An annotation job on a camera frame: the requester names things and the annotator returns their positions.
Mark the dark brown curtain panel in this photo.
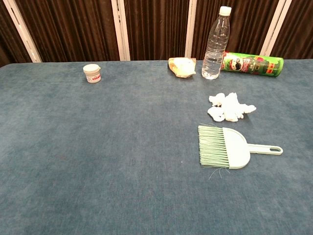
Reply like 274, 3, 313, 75
122, 0, 190, 61
270, 0, 313, 59
0, 0, 32, 68
14, 0, 120, 63
192, 0, 279, 61

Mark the white tissue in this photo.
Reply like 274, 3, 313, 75
207, 107, 225, 122
208, 92, 257, 122

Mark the blue felt table cover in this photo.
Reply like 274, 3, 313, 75
0, 58, 313, 235

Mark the green chips can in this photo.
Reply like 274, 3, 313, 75
221, 51, 285, 77

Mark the clear plastic water bottle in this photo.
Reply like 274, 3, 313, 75
201, 6, 232, 80

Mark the small white jar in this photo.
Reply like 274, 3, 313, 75
83, 64, 102, 84

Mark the plastic wrapped bread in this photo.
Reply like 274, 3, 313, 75
168, 57, 197, 78

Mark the white partition post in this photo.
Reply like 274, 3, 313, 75
184, 0, 198, 59
111, 0, 131, 61
2, 0, 42, 63
259, 0, 293, 57

